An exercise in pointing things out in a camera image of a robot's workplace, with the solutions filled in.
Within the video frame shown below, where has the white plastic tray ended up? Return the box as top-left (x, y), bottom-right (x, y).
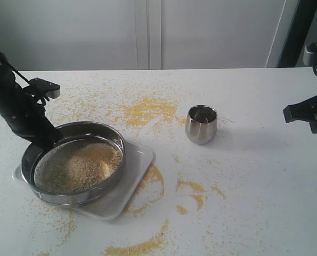
top-left (11, 141), bottom-right (157, 221)

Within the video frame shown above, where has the yellow grain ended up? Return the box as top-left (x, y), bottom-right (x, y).
top-left (34, 140), bottom-right (123, 194)

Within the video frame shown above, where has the round stainless steel sieve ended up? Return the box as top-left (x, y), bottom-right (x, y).
top-left (19, 121), bottom-right (126, 207)

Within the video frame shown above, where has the stainless steel cup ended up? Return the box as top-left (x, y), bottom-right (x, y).
top-left (185, 105), bottom-right (218, 145)

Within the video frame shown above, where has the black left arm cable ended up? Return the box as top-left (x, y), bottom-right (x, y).
top-left (6, 62), bottom-right (32, 87)

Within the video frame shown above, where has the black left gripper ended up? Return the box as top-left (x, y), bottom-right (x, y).
top-left (0, 52), bottom-right (63, 150)

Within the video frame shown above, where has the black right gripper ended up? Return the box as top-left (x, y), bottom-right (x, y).
top-left (283, 95), bottom-right (317, 134)

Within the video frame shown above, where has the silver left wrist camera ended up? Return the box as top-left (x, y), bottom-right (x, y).
top-left (29, 78), bottom-right (60, 99)

